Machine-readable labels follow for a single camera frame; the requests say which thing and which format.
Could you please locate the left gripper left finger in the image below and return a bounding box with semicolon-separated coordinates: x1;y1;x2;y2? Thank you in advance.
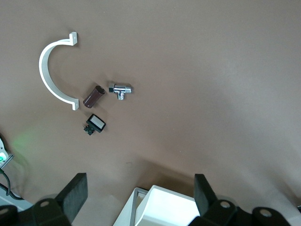
32;173;88;226

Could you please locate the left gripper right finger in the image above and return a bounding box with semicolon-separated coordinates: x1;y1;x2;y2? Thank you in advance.
189;173;254;226

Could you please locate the brown plastic cylinder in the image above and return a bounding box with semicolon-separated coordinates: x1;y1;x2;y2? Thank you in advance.
82;85;106;109

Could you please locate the chrome tee valve fitting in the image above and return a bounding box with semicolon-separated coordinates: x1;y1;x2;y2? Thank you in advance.
108;82;134;101

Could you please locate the white half-round pipe clamp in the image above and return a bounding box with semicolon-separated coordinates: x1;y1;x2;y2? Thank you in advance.
39;32;79;111

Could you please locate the black cable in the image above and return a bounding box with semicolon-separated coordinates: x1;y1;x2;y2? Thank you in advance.
0;169;24;201

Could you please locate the black switch with white face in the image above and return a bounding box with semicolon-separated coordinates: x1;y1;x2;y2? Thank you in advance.
82;113;106;137

